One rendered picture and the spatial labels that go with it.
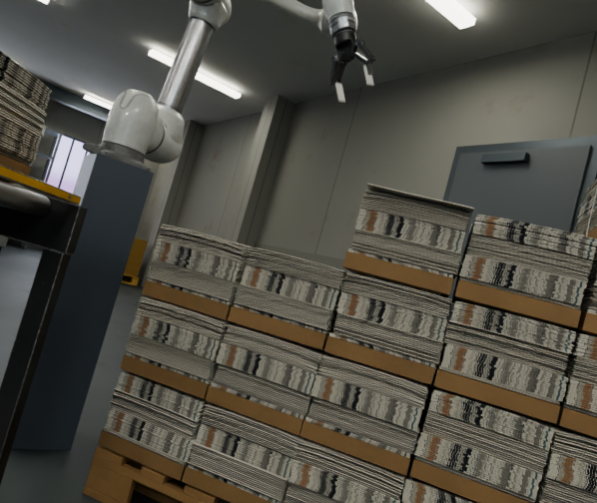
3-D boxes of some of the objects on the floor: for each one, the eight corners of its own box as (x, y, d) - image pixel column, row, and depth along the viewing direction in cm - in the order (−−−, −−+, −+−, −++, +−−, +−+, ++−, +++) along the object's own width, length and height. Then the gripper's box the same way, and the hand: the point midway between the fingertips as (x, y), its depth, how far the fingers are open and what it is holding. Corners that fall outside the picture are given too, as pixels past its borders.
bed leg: (-10, 524, 123) (74, 254, 127) (-24, 537, 117) (64, 253, 121) (-33, 518, 122) (51, 248, 126) (-48, 530, 117) (40, 247, 121)
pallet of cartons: (141, 286, 836) (154, 243, 840) (59, 268, 763) (74, 221, 767) (125, 278, 912) (137, 238, 917) (49, 260, 839) (63, 217, 844)
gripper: (312, 50, 183) (323, 107, 181) (362, 13, 164) (375, 76, 162) (327, 54, 188) (337, 109, 186) (377, 18, 169) (390, 80, 167)
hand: (354, 91), depth 174 cm, fingers open, 13 cm apart
